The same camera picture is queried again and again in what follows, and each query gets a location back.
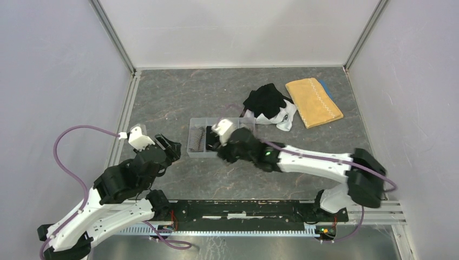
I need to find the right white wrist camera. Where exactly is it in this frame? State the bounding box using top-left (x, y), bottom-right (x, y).
top-left (211, 119), bottom-right (237, 146)

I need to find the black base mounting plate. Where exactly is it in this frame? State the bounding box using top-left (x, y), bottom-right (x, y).
top-left (151, 200), bottom-right (349, 232)

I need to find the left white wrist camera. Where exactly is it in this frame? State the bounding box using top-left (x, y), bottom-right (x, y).
top-left (117, 123), bottom-right (155, 152)

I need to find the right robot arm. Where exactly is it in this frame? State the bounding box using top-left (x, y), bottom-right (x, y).
top-left (216, 128), bottom-right (387, 221)

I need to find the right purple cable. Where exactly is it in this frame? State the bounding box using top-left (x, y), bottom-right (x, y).
top-left (217, 104), bottom-right (398, 243)

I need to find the clear plastic organizer box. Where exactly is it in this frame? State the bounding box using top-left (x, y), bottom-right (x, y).
top-left (187, 118), bottom-right (256, 158)

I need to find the white underwear black waistband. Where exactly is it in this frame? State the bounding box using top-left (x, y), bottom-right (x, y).
top-left (242, 99), bottom-right (297, 132)

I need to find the black underwear beige waistband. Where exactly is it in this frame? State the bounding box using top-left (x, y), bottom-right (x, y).
top-left (205, 126), bottom-right (221, 152)

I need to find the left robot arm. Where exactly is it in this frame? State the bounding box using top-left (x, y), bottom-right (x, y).
top-left (37, 129), bottom-right (182, 259)

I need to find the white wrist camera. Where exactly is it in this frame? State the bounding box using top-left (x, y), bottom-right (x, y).
top-left (211, 119), bottom-right (237, 146)
top-left (117, 123), bottom-right (155, 152)

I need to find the blue cloth under towel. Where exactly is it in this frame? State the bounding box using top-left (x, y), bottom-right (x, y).
top-left (318, 80), bottom-right (333, 101)

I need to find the folded yellow towel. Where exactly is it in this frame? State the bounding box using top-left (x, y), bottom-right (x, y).
top-left (285, 77), bottom-right (344, 128)

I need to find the grey striped rolled cloth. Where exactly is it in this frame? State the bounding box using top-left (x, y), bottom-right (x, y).
top-left (188, 126), bottom-right (205, 152)

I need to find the aluminium frame rail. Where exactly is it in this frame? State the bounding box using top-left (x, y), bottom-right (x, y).
top-left (107, 200), bottom-right (406, 237)

